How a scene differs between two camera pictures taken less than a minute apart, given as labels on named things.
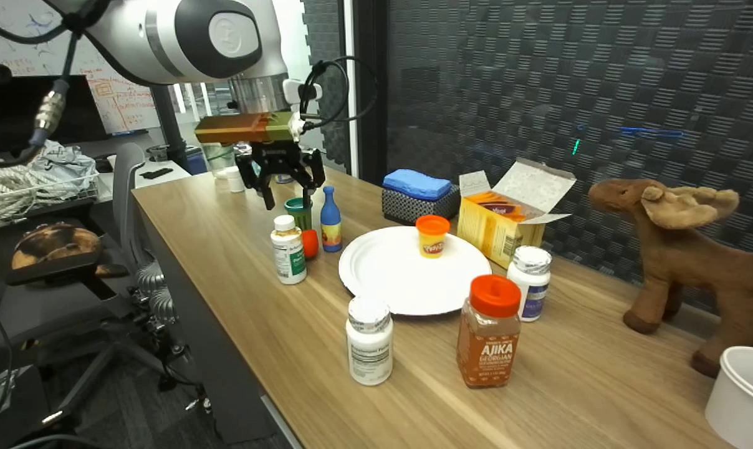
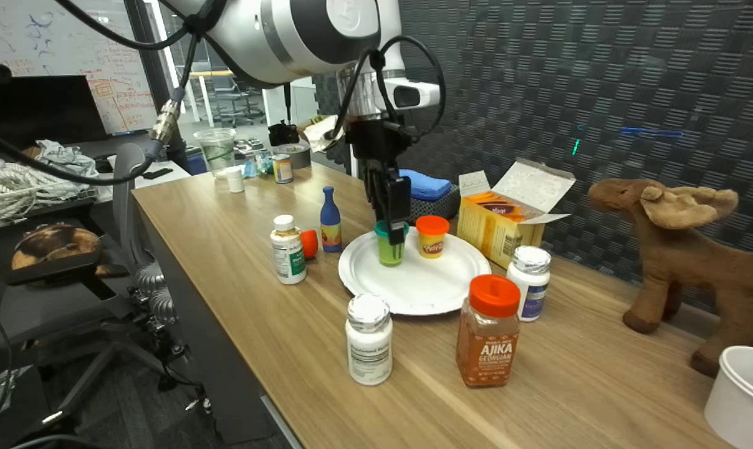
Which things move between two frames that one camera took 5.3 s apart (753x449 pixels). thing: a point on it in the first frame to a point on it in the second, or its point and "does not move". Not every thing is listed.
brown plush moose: x=732 y=291 does not move
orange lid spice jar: x=490 y=332 does not move
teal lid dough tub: x=303 y=210 to x=391 y=254
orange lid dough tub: x=432 y=231 does not move
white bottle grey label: x=371 y=342 does not move
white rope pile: x=54 y=176 does not move
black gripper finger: x=318 y=169 to x=398 y=209
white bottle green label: x=288 y=250 does not move
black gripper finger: x=266 y=191 to x=381 y=185
